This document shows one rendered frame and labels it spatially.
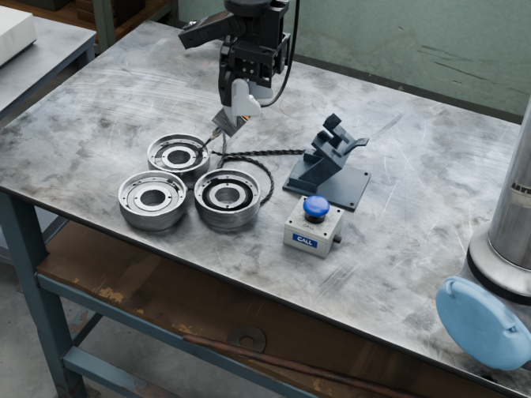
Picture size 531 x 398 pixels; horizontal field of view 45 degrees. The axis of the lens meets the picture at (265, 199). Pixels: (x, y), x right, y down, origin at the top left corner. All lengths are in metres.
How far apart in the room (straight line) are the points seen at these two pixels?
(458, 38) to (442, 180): 1.45
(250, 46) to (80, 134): 0.43
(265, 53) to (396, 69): 1.80
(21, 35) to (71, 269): 0.65
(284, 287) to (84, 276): 0.50
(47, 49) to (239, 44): 0.89
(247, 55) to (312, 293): 0.35
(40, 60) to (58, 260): 0.56
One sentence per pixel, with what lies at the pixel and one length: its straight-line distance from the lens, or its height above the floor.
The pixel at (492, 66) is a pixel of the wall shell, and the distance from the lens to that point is 2.60.
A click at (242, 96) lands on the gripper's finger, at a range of 0.97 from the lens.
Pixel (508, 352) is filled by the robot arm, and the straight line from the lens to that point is 0.72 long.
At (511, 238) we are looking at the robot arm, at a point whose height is 1.08.
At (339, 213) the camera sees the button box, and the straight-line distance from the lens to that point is 1.00.
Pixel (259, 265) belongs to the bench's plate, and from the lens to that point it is 0.97.
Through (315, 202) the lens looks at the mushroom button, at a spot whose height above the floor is 0.87.
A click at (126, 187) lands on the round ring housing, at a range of 1.06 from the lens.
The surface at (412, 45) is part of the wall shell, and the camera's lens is 2.63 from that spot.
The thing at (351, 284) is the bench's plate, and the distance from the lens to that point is 0.96.
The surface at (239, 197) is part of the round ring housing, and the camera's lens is 1.05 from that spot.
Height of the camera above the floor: 1.53
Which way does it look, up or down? 43 degrees down
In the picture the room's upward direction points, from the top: 3 degrees clockwise
